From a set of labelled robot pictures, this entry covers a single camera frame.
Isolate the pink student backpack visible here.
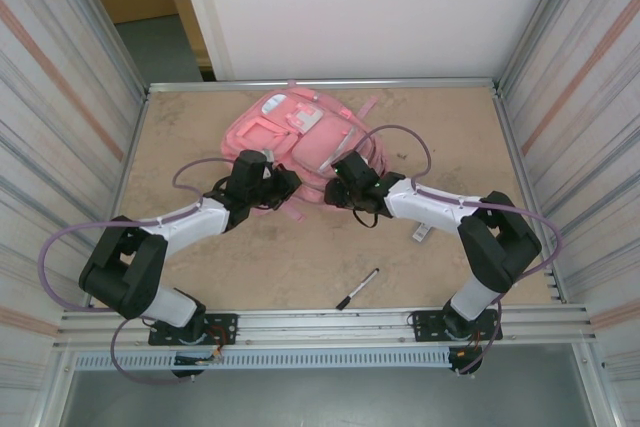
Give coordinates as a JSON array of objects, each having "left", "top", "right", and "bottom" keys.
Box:
[{"left": 221, "top": 79, "right": 390, "bottom": 222}]

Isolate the black white marker pen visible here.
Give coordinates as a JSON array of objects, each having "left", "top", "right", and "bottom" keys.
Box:
[{"left": 335, "top": 267, "right": 381, "bottom": 311}]

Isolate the aluminium table edge bar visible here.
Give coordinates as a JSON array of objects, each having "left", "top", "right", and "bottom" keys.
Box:
[{"left": 146, "top": 77, "right": 501, "bottom": 94}]

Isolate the corrugated translucent side panel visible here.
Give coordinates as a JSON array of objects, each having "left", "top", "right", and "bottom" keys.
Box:
[
  {"left": 0, "top": 0, "right": 151, "bottom": 388},
  {"left": 492, "top": 0, "right": 640, "bottom": 388}
]

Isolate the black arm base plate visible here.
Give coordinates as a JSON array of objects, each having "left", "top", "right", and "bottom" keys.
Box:
[
  {"left": 407, "top": 309, "right": 504, "bottom": 344},
  {"left": 149, "top": 312, "right": 239, "bottom": 347}
]

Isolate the white door frame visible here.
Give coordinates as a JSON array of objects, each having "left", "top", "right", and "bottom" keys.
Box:
[{"left": 172, "top": 0, "right": 236, "bottom": 82}]

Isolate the slotted grey cable duct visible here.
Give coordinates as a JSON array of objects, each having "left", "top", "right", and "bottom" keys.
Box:
[{"left": 72, "top": 349, "right": 451, "bottom": 371}]

